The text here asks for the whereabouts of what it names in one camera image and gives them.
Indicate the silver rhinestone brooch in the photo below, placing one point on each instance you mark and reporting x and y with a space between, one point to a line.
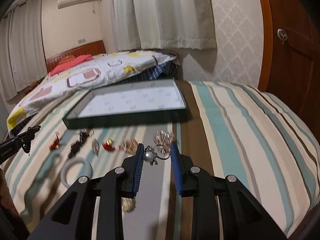
95 147

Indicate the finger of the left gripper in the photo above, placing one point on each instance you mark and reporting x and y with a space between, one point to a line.
13 145

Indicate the red knot gold charm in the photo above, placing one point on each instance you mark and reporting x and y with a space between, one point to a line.
56 143

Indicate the wooden door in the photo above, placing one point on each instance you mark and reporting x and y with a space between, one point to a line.
290 71

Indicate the wall power socket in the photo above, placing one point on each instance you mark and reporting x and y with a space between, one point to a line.
81 41

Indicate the black bead tassel strand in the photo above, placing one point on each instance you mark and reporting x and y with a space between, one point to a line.
76 147

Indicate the white patterned quilt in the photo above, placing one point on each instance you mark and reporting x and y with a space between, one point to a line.
104 69

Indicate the white jade bangle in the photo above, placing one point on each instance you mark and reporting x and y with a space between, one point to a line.
73 169

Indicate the wooden headboard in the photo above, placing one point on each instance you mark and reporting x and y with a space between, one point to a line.
93 48

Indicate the green shallow cardboard box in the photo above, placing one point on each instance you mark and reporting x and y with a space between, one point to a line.
129 104

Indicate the red pillow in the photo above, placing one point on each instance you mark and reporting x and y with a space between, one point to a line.
70 63

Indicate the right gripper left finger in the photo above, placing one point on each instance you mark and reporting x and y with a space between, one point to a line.
72 215

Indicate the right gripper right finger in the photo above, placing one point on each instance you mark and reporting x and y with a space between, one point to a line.
222 207

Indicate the gold rhinestone pendant brooch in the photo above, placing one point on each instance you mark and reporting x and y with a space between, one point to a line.
129 146

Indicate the rose gold flower brooch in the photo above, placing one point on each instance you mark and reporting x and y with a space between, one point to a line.
163 141

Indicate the blue plaid blanket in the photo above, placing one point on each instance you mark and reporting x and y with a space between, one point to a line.
168 70

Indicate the left side curtain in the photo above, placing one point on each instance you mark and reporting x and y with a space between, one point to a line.
22 52

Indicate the cream window curtain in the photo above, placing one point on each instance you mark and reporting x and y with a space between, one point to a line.
162 24

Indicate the striped bed cover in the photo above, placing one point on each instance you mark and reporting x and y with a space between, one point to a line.
232 129

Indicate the silver door lock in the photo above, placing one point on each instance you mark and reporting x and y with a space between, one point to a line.
282 35

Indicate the red tassel gold charm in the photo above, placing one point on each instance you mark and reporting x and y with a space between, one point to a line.
108 145

